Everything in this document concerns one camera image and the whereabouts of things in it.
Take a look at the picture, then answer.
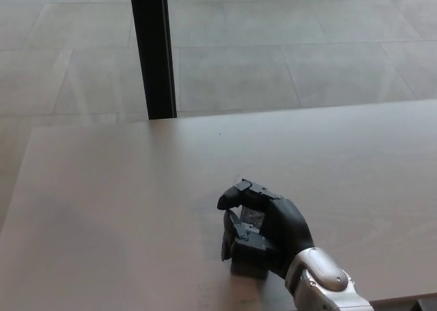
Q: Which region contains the dark grey rectangular board eraser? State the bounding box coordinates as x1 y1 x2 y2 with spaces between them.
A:
230 206 270 280

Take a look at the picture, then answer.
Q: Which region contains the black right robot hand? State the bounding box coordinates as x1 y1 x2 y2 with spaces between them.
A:
216 178 315 280

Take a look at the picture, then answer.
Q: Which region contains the black metal post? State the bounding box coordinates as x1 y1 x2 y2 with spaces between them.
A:
128 0 178 120

